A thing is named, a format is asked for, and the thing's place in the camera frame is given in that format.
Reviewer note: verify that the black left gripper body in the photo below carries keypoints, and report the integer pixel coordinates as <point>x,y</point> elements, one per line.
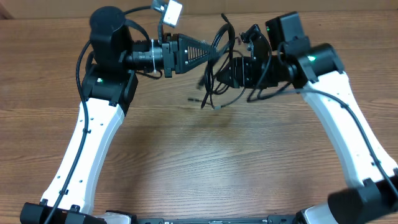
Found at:
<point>169,53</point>

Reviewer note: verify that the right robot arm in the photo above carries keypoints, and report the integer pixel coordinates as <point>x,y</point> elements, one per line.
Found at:
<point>284,58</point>

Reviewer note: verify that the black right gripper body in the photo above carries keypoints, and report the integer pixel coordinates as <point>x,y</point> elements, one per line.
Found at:
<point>249,74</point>

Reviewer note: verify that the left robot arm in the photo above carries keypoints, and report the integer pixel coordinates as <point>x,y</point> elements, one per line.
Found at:
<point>112,61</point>

